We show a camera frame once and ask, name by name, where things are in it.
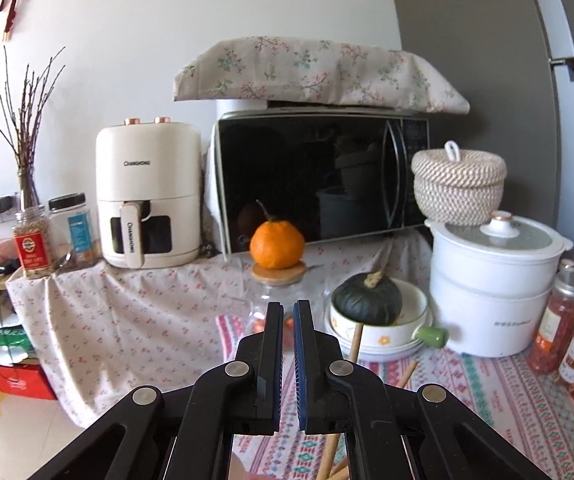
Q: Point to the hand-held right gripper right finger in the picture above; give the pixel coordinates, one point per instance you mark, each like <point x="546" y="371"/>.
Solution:
<point x="303" y="360"/>

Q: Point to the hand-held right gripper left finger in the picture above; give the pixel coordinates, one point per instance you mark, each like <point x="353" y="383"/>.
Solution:
<point x="269" y="360"/>

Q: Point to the person's right hand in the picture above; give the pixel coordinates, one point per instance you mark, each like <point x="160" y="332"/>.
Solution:
<point x="244" y="470"/>

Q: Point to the glass jar with wooden lid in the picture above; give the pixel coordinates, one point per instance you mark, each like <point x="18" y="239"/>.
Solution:
<point x="297" y="295"/>

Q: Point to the red box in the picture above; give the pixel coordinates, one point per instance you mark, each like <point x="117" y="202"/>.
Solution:
<point x="22" y="382"/>

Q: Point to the dark green pumpkin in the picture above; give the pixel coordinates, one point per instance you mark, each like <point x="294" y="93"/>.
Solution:
<point x="367" y="300"/>

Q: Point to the green plastic bag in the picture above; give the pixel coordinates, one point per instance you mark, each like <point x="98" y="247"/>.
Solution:
<point x="7" y="345"/>

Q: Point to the orange tangerine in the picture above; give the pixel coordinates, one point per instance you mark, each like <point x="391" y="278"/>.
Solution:
<point x="277" y="245"/>

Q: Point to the small-flower white cloth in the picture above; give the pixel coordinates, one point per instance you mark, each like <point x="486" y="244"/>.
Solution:
<point x="142" y="320"/>

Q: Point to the striped patterned tablecloth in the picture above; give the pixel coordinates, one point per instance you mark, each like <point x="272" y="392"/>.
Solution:
<point x="467" y="410"/>

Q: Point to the black microwave oven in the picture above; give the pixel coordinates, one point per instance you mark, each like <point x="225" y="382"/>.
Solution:
<point x="307" y="175"/>

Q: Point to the red-label nut jar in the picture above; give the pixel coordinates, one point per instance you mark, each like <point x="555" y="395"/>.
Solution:
<point x="33" y="250"/>

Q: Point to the white electric cooking pot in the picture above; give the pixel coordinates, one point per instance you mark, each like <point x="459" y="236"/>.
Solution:
<point x="487" y="300"/>

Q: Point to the blue-label plastic jar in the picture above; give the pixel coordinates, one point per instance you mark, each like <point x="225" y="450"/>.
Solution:
<point x="77" y="230"/>

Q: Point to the cream air fryer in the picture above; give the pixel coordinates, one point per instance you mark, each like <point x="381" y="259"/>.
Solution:
<point x="147" y="170"/>

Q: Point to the woven lidded basket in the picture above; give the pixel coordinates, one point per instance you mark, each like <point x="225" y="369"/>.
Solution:
<point x="459" y="185"/>

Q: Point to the glass vase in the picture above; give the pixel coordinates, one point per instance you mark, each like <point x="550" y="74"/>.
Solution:
<point x="29" y="192"/>

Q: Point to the tall jar of red snacks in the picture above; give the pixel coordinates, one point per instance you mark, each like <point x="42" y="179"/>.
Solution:
<point x="557" y="325"/>

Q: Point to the floral branch-print cloth cover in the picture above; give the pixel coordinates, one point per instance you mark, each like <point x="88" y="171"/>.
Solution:
<point x="317" y="70"/>

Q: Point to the dried bare branches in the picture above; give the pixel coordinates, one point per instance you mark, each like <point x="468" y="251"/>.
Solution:
<point x="32" y="120"/>

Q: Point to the grey refrigerator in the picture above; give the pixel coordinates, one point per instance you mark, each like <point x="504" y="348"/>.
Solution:
<point x="467" y="60"/>

